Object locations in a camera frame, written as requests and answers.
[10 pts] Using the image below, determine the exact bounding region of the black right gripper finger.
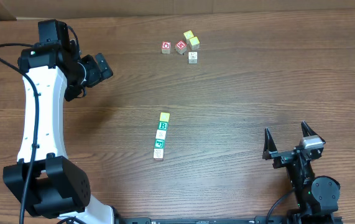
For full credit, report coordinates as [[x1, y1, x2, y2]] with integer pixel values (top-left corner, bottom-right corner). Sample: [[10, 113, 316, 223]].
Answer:
[[301, 121, 316, 137], [263, 128, 277, 154]]

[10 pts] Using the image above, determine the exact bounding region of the red Y wooden block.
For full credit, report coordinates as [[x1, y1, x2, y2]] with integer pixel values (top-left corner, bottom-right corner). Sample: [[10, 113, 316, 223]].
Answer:
[[159, 112, 170, 123]]

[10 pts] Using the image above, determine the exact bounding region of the green letter B block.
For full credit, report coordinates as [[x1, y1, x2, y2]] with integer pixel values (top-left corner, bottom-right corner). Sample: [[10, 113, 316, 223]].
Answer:
[[158, 121, 168, 131]]

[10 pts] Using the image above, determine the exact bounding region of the green letter F block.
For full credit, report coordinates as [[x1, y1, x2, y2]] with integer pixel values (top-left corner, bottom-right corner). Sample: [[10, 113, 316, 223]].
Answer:
[[154, 139, 165, 149]]

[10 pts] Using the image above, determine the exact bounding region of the plain E pretzel block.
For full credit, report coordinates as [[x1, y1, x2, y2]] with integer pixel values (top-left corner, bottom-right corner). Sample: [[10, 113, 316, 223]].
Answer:
[[153, 148, 164, 161]]

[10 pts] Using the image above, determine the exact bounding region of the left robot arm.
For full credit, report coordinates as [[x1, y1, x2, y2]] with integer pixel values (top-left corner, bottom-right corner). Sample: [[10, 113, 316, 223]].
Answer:
[[3, 19, 115, 223]]

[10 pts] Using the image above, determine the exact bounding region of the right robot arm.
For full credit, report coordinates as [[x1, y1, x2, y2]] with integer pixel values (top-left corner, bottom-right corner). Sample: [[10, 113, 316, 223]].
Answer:
[[262, 121, 342, 223]]

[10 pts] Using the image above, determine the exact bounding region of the red apple picture block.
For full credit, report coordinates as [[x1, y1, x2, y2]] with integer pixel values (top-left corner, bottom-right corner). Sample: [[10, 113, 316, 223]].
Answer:
[[161, 42, 171, 54]]

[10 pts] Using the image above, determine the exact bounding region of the red letter M block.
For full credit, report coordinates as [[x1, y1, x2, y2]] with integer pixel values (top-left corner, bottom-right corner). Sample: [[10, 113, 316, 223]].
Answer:
[[175, 40, 187, 55]]

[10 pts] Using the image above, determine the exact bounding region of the blue X wooden block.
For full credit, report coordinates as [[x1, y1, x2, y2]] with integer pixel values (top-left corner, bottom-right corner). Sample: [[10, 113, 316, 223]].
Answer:
[[188, 52, 198, 64]]

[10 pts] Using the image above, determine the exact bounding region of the yellow rear wooden block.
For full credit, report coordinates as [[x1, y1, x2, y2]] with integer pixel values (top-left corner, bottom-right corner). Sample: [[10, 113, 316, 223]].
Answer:
[[183, 30, 194, 41]]

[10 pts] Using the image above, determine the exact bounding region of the yellow wooden block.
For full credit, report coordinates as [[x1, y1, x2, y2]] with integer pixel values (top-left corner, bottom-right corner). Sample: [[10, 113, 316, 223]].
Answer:
[[188, 36, 200, 50], [183, 30, 194, 41]]

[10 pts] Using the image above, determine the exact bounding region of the yellow front wooden block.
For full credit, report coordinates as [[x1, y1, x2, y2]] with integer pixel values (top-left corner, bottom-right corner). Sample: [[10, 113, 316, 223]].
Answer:
[[188, 36, 200, 50]]

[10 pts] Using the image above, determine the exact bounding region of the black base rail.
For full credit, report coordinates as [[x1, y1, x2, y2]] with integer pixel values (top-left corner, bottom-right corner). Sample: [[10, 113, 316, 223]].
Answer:
[[55, 214, 344, 224]]

